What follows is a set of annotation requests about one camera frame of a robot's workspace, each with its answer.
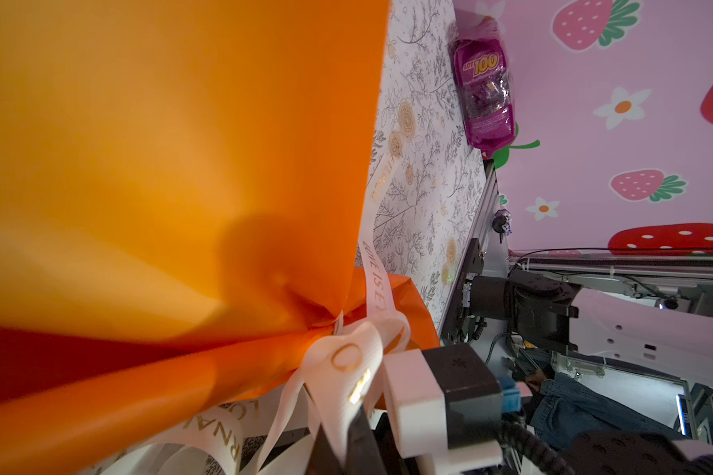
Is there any orange wrapping paper sheet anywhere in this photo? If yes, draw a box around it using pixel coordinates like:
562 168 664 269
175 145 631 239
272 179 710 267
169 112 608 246
0 0 442 475

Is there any purple snack bag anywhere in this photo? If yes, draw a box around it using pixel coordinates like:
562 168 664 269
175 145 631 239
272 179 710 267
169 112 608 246
451 17 516 160

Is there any white ribbon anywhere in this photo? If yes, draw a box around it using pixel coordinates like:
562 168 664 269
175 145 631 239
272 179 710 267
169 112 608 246
97 156 411 474

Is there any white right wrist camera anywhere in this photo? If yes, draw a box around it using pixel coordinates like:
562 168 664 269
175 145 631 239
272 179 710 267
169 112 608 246
381 344 531 474

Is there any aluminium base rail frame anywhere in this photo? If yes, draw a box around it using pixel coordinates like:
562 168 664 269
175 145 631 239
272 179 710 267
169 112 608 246
441 165 713 344

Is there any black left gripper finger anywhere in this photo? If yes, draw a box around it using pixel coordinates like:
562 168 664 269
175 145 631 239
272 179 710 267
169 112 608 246
305 408 387 475

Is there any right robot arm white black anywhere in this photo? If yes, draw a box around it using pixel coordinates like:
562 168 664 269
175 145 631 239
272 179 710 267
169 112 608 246
461 270 713 474

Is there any floral patterned table mat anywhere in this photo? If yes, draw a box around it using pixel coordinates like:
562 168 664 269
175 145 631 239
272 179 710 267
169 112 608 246
370 1 486 326

